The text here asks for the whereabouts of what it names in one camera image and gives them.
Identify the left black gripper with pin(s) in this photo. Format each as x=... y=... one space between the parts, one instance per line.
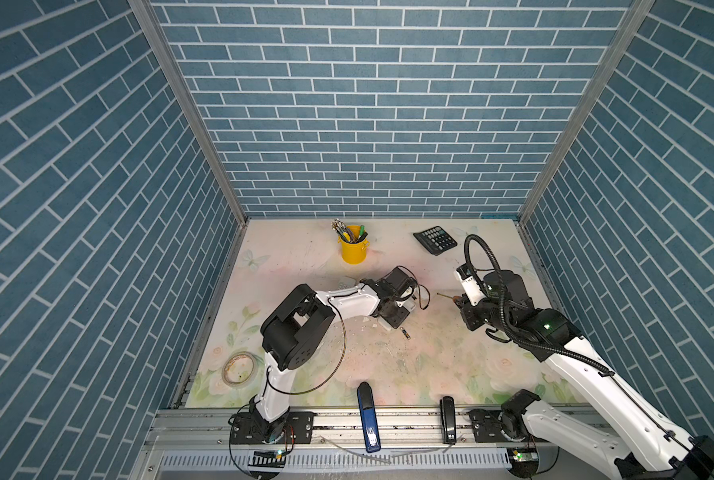
x=401 y=316

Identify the white remote control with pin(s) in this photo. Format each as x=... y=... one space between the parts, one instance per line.
x=382 y=322

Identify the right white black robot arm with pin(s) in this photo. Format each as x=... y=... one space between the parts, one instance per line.
x=642 y=442

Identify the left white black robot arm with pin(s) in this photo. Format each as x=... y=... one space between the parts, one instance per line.
x=293 y=332

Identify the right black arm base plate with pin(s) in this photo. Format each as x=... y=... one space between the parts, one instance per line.
x=487 y=427

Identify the blue black clamp handle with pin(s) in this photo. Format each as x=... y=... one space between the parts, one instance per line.
x=367 y=410

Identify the bundle of pencils in cup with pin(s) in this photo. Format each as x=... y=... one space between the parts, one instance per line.
x=343 y=231

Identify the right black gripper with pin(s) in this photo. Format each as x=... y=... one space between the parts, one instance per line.
x=467 y=311

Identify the orange black handled screwdriver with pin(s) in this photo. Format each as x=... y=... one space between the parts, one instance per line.
x=451 y=297

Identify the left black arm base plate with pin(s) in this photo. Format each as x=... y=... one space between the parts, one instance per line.
x=253 y=429

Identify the yellow metal pen cup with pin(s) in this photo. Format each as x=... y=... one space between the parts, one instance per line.
x=355 y=253

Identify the aluminium front rail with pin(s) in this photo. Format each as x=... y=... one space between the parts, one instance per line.
x=397 y=426

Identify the roll of clear tape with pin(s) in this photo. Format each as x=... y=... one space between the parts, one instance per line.
x=240 y=369

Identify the black desk calculator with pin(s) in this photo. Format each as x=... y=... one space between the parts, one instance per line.
x=435 y=240

